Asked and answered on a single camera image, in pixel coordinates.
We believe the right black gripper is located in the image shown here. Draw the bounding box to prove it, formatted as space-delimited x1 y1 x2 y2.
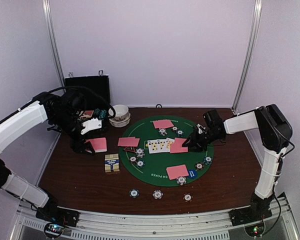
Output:
182 128 222 152

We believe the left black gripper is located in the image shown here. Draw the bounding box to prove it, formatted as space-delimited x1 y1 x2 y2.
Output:
51 110 95 155

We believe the face-down community card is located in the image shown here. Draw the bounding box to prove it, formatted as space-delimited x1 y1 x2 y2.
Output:
174 137 187 146
169 142 188 154

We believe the face-up community card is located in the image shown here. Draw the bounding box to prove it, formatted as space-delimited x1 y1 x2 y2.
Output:
164 137 175 152
147 139 160 154
157 139 168 153

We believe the blue small blind button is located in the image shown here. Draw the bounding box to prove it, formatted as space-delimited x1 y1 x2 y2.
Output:
187 169 198 179

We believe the red playing card deck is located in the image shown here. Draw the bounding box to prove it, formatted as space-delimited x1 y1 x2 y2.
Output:
86 137 108 153

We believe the brown poker chip stack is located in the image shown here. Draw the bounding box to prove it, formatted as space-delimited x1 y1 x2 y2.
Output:
183 193 193 202

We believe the blue white poker chip stack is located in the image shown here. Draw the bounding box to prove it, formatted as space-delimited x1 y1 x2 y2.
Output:
152 190 164 200

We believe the red triangular all-in button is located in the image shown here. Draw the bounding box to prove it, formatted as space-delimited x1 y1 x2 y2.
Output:
123 146 136 153

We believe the teal poker chip stack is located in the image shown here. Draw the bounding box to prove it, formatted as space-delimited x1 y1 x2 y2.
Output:
129 189 140 198

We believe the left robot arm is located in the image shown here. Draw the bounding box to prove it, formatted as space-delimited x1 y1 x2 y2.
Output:
0 90 102 222

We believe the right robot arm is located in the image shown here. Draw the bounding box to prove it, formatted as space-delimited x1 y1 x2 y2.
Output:
182 104 293 221

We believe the card deck in case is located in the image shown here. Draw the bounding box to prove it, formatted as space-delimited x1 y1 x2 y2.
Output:
80 110 94 119

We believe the black poker chip case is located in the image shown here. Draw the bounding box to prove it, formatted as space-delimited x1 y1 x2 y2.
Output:
64 75 111 111

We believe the teal chip row in case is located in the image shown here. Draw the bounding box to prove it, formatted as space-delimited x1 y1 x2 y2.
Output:
93 108 108 120

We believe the green round poker mat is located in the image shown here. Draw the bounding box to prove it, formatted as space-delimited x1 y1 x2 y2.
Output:
119 115 214 187

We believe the white scalloped ceramic dish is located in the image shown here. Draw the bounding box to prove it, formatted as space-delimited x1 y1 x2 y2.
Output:
109 113 131 128

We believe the white ceramic bowl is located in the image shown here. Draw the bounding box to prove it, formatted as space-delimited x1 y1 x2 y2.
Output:
108 104 130 122

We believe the gold striped card box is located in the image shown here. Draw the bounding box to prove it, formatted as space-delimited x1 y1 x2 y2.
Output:
104 153 120 173

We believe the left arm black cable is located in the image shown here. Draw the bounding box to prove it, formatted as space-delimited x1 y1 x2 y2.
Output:
52 86 117 118

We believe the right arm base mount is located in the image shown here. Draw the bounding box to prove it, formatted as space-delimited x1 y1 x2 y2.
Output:
229 207 273 226

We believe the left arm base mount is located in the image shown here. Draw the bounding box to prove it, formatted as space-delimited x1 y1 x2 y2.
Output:
35 208 80 227

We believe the left aluminium frame post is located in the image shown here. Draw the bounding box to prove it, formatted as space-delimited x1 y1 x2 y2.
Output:
42 0 65 87

